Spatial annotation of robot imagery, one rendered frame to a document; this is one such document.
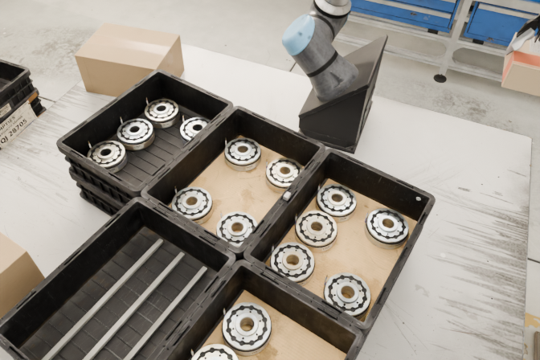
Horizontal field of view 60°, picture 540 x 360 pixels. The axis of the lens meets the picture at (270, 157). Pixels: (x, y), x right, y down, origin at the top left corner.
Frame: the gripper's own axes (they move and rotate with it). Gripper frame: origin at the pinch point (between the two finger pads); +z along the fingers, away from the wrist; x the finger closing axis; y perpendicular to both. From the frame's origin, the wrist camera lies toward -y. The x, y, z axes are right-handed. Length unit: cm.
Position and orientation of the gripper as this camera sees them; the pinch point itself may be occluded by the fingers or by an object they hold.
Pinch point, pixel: (534, 59)
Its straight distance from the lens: 144.1
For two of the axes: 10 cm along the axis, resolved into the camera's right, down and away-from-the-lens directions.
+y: -3.9, 6.7, -6.3
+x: 9.2, 3.0, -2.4
